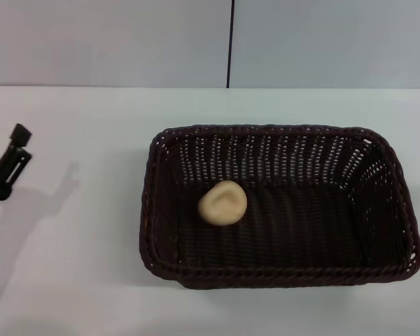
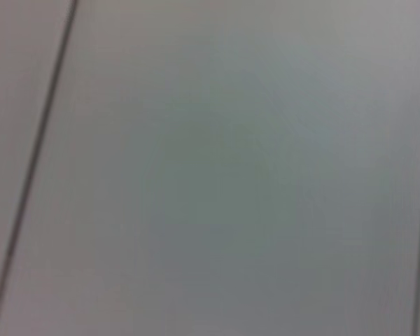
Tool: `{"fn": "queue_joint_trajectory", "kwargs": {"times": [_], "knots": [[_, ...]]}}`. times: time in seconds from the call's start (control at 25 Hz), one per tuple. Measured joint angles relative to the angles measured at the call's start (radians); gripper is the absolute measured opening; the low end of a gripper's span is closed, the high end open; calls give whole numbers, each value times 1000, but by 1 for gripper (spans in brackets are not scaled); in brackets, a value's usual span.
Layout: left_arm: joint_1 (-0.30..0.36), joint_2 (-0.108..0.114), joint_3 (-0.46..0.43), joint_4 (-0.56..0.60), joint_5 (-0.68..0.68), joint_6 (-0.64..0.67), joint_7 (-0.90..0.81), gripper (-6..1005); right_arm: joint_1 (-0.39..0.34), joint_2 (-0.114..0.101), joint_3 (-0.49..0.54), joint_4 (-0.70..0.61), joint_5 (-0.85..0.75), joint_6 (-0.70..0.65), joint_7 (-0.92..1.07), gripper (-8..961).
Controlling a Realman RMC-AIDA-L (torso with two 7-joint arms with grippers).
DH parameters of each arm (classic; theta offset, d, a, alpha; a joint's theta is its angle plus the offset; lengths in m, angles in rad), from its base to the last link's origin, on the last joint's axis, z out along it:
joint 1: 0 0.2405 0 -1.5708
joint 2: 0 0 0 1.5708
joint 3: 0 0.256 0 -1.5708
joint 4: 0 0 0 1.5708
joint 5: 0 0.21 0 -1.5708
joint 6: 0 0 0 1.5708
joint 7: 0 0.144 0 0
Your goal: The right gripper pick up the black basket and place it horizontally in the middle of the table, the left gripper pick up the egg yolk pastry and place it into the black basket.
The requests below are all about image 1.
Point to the round beige bread bun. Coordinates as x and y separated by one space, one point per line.
223 203

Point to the black vertical wall seam strip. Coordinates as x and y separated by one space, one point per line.
230 42

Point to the dark brown woven basket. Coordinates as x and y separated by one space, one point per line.
301 238

